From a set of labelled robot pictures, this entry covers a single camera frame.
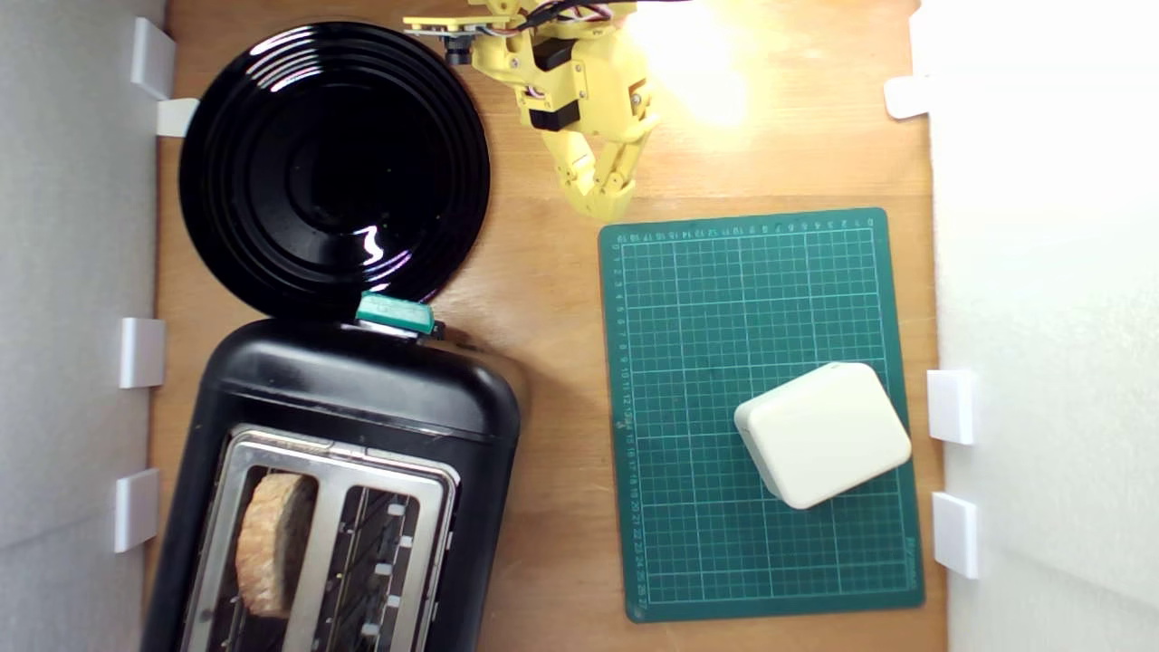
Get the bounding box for black plate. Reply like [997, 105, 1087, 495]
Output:
[178, 21, 492, 323]

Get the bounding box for gripper camera on yellow mount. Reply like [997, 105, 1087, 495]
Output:
[403, 14, 483, 67]

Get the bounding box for white wall clip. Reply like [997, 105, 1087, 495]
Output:
[120, 317, 167, 389]
[156, 97, 200, 139]
[113, 467, 161, 554]
[884, 74, 934, 120]
[131, 16, 177, 101]
[932, 492, 981, 580]
[926, 369, 977, 446]

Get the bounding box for green taped toaster lever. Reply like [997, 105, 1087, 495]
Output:
[355, 292, 436, 339]

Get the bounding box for brown bread slice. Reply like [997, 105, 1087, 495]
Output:
[235, 473, 320, 620]

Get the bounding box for green cutting mat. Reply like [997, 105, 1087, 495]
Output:
[598, 207, 926, 624]

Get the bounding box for black two-slot toaster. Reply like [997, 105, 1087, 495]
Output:
[140, 317, 524, 652]

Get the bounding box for red white servo wires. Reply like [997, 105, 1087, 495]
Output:
[521, 0, 639, 30]

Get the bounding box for white block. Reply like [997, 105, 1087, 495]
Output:
[733, 362, 914, 511]

